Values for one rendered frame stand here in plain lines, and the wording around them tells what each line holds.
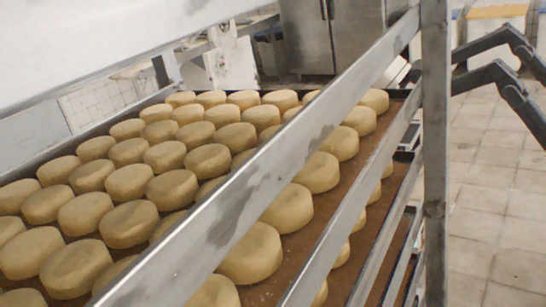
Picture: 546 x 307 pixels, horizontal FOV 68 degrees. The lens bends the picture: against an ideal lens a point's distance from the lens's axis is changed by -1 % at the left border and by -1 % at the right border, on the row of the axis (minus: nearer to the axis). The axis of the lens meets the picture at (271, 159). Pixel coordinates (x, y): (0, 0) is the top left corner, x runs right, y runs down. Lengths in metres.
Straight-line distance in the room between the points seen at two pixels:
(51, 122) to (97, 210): 4.21
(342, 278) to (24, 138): 4.23
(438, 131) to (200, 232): 0.44
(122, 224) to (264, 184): 0.19
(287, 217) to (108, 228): 0.15
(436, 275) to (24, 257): 0.56
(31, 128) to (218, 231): 4.37
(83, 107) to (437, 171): 4.35
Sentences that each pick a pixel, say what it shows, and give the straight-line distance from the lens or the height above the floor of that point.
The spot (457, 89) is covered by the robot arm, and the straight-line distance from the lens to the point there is 1.42.
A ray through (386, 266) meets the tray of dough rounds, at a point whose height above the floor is 1.31.
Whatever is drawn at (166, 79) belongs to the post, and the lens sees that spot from 0.75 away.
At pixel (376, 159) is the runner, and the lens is 0.37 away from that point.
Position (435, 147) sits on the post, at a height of 1.42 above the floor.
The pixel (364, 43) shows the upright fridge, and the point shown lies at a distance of 5.07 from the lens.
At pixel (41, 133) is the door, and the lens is 4.57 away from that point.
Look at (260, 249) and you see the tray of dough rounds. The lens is 0.28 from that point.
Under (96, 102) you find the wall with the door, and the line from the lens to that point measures 4.80.
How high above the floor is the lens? 1.69
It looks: 27 degrees down
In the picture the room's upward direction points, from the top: 12 degrees counter-clockwise
